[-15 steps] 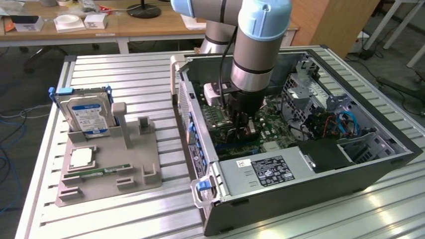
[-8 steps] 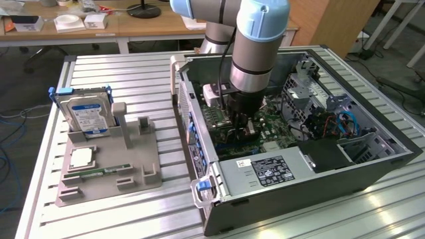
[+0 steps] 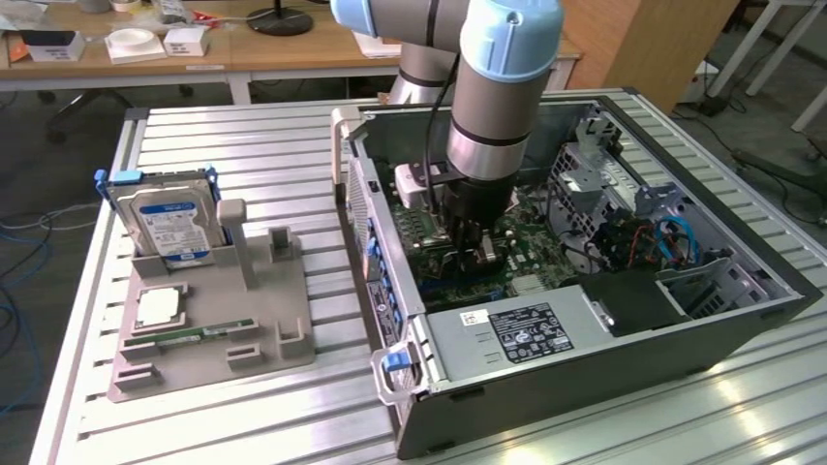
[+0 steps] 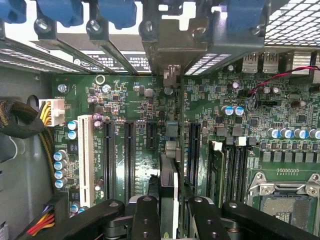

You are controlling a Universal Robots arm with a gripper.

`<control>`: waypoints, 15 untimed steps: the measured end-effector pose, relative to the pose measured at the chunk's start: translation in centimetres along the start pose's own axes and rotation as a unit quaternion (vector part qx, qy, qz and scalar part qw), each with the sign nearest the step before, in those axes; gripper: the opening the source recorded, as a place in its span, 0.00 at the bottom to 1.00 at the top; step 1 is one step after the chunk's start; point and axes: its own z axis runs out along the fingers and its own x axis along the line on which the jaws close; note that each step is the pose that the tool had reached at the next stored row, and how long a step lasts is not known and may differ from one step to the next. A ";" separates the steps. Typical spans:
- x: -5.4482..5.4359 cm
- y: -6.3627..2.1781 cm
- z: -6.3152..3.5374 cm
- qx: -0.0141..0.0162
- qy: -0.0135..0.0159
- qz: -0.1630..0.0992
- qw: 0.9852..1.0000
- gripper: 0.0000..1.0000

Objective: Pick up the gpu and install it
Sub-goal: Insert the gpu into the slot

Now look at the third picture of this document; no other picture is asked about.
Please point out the hard disk with blue caddy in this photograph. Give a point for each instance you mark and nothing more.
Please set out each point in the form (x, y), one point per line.
(168, 223)

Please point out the metal drive cage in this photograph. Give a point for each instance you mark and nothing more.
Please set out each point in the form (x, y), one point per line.
(600, 179)

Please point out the white round holder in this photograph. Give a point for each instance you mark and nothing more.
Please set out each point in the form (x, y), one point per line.
(135, 46)

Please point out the grey power supply unit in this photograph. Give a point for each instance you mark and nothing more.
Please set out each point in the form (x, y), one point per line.
(462, 349)

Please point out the wooden cabinet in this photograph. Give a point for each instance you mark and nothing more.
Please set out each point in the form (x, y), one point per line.
(678, 48)

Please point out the green motherboard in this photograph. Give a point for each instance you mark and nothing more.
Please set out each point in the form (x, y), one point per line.
(530, 252)

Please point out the white labelled box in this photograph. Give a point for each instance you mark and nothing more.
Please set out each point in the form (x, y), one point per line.
(186, 42)

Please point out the wooden desk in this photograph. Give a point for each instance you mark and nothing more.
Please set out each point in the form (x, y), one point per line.
(291, 53)

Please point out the black chair base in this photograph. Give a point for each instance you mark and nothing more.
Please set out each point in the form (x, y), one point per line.
(782, 169)

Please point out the grey cup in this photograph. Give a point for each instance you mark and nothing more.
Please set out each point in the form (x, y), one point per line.
(95, 5)

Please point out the black power adapter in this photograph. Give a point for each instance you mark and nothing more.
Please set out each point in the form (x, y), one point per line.
(712, 106)

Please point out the grey parts rack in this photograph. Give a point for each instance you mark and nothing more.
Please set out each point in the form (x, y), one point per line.
(214, 300)

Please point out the silver CPU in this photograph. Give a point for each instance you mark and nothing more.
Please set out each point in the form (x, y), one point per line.
(159, 307)

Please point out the white device red button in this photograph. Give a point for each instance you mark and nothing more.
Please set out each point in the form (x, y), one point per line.
(700, 87)

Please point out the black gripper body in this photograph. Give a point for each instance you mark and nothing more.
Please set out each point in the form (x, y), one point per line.
(478, 203)

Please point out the black chair under desk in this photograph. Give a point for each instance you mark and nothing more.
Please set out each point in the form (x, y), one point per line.
(78, 109)

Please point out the clear plastic packet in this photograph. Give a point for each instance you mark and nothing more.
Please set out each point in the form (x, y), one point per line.
(175, 10)

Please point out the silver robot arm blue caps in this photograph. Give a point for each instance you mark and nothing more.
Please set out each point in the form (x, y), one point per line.
(498, 97)

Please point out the black open PC case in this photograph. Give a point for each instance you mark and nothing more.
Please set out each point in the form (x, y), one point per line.
(582, 387)

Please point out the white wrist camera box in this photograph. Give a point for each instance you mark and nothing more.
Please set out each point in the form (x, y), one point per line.
(410, 186)

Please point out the white paper stack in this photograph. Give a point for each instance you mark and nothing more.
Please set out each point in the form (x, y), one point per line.
(378, 47)

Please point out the black monitor stand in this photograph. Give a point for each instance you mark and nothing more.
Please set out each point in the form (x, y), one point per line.
(280, 23)

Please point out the silver disk bay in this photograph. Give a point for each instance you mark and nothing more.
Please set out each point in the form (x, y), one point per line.
(704, 286)

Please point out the CPU socket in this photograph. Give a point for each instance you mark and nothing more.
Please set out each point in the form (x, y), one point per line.
(442, 228)

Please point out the white box black lid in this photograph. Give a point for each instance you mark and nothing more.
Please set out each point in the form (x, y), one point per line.
(55, 46)

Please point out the green RAM stick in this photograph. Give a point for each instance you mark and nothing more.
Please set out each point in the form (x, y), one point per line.
(187, 331)

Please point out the white table frame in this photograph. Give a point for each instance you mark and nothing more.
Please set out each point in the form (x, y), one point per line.
(784, 29)

